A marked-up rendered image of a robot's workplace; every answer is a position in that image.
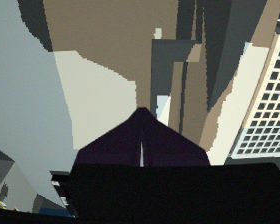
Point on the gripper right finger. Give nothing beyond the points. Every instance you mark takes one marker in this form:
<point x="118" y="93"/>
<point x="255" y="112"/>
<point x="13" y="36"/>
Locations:
<point x="166" y="147"/>

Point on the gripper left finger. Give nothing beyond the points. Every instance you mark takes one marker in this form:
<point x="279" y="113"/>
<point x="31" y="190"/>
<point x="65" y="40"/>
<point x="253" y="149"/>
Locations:
<point x="120" y="145"/>

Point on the white multi-well plate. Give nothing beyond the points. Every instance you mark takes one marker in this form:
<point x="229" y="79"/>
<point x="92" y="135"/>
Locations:
<point x="260" y="129"/>

